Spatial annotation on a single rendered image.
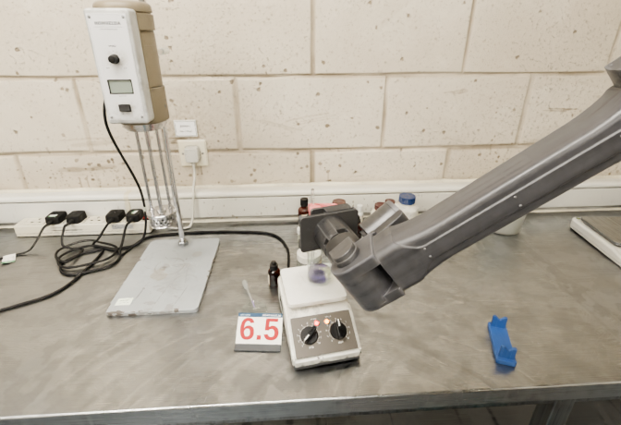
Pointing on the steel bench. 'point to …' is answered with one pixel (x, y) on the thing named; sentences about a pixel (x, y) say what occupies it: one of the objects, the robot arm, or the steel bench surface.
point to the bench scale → (601, 234)
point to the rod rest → (504, 353)
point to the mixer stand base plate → (166, 279)
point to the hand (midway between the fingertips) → (311, 208)
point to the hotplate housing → (310, 315)
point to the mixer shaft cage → (162, 216)
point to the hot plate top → (299, 292)
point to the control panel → (324, 345)
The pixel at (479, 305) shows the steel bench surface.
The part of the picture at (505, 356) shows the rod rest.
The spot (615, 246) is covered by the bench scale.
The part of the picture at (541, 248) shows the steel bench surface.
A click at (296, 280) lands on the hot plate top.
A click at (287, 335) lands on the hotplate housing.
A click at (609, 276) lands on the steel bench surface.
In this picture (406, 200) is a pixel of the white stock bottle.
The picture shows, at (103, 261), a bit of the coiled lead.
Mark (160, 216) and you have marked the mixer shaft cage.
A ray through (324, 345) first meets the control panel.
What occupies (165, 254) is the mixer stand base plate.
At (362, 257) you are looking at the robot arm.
